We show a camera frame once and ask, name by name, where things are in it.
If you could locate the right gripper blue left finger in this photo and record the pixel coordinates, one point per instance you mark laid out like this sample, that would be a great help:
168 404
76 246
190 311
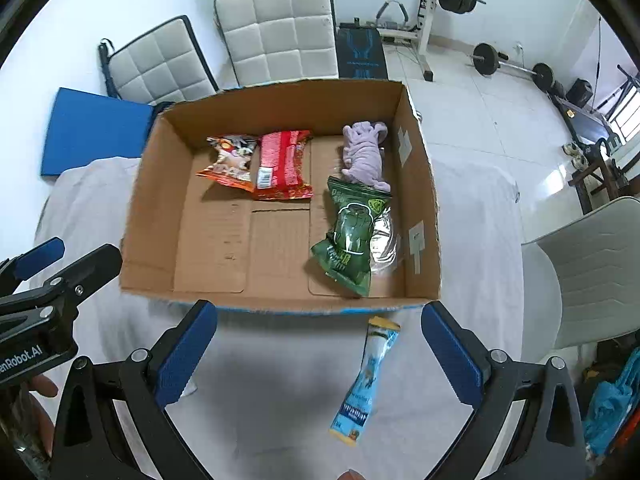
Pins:
89 442

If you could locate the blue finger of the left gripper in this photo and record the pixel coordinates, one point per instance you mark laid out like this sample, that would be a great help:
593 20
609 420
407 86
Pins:
68 288
15 271

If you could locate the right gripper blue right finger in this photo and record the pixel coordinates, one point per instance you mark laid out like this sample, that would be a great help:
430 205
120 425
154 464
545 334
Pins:
547 442

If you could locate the long light blue packet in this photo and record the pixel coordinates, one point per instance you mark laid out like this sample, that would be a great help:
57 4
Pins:
357 406

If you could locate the orange snack bag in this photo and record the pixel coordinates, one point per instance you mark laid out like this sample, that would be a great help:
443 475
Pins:
230 165

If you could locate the red snack packet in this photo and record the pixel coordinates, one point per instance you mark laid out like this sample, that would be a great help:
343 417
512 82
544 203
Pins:
279 175

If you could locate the green snack bag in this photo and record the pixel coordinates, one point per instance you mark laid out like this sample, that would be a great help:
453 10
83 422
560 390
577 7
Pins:
344 254

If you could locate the purple plush toy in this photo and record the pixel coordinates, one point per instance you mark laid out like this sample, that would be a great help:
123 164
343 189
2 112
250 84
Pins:
362 157

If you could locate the operator hand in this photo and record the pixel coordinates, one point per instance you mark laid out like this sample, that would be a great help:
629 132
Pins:
43 422

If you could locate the blue bag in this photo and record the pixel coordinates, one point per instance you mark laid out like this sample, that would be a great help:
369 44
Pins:
610 405

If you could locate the blue foam mat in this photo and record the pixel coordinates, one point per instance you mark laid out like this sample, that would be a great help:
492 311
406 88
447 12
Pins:
84 127

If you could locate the grey plastic chair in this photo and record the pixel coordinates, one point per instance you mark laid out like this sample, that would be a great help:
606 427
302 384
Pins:
581 281

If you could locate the dark blue blanket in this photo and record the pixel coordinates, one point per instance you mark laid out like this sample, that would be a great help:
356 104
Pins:
160 107

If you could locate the left white padded chair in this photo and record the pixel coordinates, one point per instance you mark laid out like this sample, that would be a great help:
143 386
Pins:
165 65

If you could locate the white padded chair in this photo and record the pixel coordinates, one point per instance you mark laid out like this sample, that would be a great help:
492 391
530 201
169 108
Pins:
165 65
272 41

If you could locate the brown wooden chair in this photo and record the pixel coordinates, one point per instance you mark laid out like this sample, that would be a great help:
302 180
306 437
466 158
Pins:
599 172

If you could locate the black treadmill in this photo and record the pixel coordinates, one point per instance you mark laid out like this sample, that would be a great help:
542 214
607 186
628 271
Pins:
585 129

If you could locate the right white padded chair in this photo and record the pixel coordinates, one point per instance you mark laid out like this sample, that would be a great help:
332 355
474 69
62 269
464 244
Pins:
272 41

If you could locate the black speaker box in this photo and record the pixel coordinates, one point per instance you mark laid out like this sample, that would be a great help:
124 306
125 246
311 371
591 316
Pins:
580 92

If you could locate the black blue bench pad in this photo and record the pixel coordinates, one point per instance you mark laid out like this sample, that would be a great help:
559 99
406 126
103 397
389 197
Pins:
360 53

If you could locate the barbell on floor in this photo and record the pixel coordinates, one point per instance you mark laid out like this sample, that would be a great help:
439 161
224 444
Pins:
487 61

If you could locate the white weight bench rack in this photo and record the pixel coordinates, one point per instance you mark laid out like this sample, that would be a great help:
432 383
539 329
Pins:
416 36

